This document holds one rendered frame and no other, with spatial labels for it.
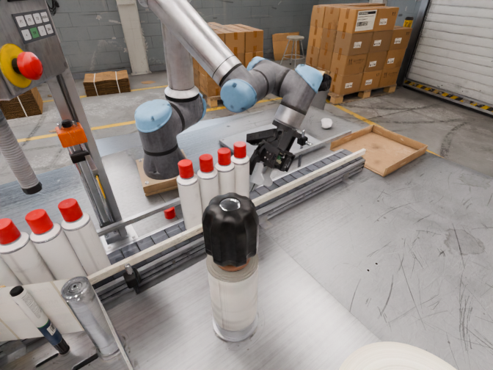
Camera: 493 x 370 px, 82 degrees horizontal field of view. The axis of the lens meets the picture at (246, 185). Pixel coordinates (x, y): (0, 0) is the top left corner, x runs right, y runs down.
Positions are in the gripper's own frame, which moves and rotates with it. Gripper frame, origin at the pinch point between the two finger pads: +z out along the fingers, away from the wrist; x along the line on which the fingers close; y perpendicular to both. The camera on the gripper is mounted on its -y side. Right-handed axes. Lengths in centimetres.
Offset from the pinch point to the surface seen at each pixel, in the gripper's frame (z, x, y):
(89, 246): 17.3, -40.4, 3.1
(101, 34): -15, 78, -526
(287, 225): 6.5, 9.7, 11.4
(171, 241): 15.7, -22.9, 4.8
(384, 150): -26, 66, 2
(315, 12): -161, 253, -255
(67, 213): 10.1, -45.5, 2.1
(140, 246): 21.6, -26.6, -1.4
